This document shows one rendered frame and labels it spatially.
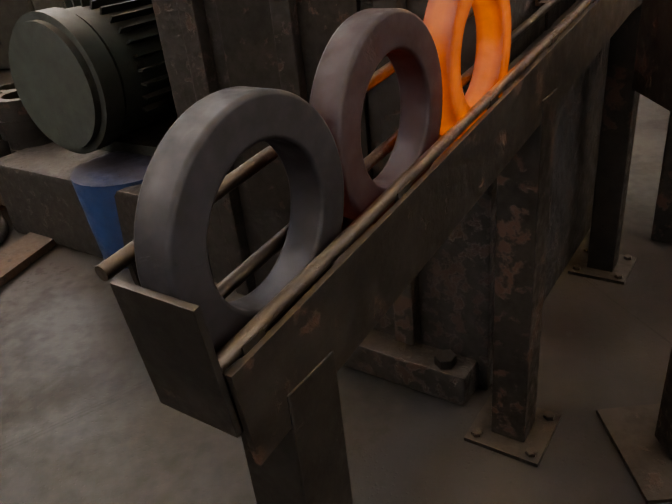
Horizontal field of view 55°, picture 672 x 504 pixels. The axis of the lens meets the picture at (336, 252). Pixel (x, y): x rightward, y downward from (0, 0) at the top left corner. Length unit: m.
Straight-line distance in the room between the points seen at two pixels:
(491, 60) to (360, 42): 0.30
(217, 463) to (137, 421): 0.22
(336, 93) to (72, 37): 1.34
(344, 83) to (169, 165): 0.17
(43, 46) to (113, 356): 0.82
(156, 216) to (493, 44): 0.51
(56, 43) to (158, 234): 1.45
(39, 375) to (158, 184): 1.22
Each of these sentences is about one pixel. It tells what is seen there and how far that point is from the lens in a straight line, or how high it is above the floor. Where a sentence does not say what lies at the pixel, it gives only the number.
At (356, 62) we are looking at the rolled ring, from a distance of 0.51.
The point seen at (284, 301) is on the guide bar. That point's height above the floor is 0.61.
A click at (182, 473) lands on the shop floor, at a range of 1.22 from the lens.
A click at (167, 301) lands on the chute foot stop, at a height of 0.65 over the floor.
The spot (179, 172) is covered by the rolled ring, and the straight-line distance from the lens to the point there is 0.38.
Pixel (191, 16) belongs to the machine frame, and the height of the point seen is 0.69.
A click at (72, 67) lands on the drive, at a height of 0.55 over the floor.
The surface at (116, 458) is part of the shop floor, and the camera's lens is 1.29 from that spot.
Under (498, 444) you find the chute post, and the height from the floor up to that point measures 0.01.
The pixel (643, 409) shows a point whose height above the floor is 0.01.
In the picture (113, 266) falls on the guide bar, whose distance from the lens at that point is 0.44.
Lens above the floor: 0.85
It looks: 29 degrees down
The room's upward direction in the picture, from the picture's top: 6 degrees counter-clockwise
